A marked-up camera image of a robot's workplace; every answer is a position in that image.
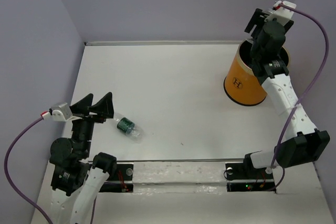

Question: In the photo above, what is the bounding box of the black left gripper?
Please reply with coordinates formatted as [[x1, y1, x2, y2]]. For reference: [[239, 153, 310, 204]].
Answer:
[[69, 90, 115, 156]]

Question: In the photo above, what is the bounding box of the green label plastic bottle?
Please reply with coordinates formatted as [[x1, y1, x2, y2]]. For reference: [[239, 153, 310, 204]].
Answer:
[[113, 112, 143, 142]]

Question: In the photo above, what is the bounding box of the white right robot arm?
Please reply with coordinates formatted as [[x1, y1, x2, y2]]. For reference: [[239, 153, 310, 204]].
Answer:
[[241, 7, 330, 178]]

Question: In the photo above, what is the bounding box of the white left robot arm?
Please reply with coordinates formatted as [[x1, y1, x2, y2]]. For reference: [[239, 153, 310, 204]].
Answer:
[[49, 92, 117, 223]]

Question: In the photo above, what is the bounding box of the orange cylindrical bin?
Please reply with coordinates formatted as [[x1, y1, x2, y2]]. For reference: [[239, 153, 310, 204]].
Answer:
[[223, 37, 291, 107]]

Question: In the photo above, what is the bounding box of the silver bolt left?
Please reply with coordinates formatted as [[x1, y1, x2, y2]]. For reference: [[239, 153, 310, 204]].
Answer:
[[126, 168, 133, 176]]

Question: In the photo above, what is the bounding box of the silver bolt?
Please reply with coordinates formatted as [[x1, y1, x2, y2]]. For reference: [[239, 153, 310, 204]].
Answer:
[[126, 168, 133, 176], [226, 167, 233, 175]]

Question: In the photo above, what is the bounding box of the silver bolt right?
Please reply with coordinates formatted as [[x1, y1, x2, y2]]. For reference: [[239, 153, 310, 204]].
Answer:
[[226, 167, 233, 175]]

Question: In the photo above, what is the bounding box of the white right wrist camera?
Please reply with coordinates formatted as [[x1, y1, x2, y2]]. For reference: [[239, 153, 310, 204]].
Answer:
[[265, 1, 297, 26]]

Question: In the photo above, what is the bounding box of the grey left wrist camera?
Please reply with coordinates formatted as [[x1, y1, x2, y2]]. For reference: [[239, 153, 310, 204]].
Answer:
[[41, 102, 73, 122]]

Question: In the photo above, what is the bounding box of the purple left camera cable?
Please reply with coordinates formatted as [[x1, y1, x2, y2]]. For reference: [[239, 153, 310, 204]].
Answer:
[[3, 118, 53, 223]]

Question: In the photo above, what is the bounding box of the purple camera cable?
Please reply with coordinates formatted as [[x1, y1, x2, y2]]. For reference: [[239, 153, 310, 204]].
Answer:
[[270, 3, 330, 190], [3, 118, 53, 223]]

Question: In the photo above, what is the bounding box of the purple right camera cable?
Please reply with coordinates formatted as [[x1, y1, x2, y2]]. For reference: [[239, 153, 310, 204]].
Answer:
[[270, 3, 330, 190]]

